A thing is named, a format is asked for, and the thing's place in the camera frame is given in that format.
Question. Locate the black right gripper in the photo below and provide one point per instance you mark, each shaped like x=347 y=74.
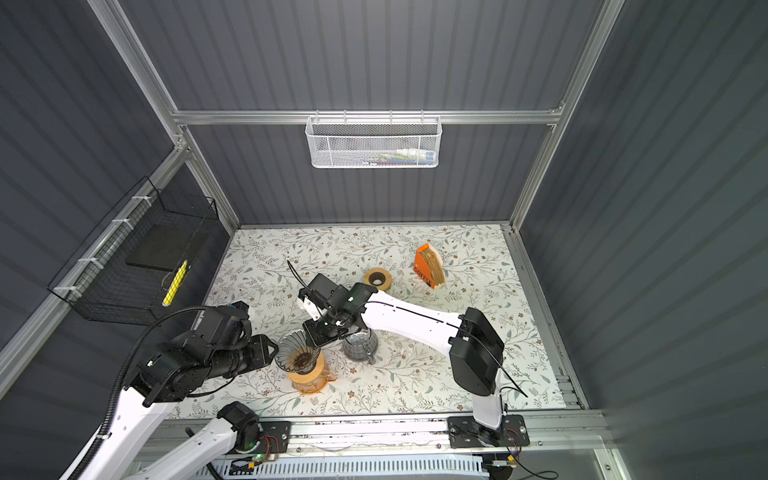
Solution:
x=313 y=334

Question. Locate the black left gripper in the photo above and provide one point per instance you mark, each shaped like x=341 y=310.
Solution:
x=265 y=354

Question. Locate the grey glass dripper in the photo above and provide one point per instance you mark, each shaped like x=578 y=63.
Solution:
x=294 y=342

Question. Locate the orange glass carafe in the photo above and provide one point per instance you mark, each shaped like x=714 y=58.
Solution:
x=312 y=382

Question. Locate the wooden dripper ring stand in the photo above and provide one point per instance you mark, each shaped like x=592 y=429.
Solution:
x=305 y=362

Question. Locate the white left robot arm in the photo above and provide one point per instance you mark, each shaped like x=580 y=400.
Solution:
x=128 y=424

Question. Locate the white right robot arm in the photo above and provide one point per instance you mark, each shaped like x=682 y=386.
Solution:
x=468 y=340

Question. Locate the orange coffee filter holder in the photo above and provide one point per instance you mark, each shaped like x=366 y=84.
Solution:
x=428 y=265

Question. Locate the grey glass carafe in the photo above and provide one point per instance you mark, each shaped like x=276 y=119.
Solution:
x=361 y=346

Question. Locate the yellow green striped stick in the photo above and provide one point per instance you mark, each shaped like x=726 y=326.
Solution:
x=175 y=284

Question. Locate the black flat box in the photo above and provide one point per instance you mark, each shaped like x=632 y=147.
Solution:
x=164 y=248

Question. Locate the floral table mat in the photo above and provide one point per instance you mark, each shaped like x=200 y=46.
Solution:
x=266 y=267

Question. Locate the markers in white basket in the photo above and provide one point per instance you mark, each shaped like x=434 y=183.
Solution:
x=400 y=157

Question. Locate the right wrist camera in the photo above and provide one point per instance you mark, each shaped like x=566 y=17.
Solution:
x=311 y=308

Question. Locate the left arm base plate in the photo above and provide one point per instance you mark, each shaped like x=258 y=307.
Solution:
x=265 y=437

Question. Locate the black wire basket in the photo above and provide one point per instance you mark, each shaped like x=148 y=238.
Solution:
x=101 y=287

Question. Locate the white wire mesh basket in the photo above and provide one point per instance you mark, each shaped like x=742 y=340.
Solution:
x=336 y=144

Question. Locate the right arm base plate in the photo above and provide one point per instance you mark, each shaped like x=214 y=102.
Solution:
x=465 y=432

